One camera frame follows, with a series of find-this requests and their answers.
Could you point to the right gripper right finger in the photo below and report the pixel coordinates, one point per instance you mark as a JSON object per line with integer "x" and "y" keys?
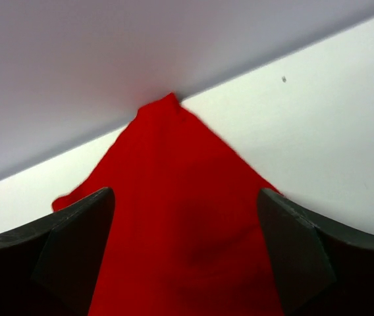
{"x": 320, "y": 266}

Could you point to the red t-shirt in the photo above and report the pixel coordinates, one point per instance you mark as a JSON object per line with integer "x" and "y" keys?
{"x": 185, "y": 237}

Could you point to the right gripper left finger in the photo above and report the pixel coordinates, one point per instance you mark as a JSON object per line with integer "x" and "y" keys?
{"x": 50, "y": 266}

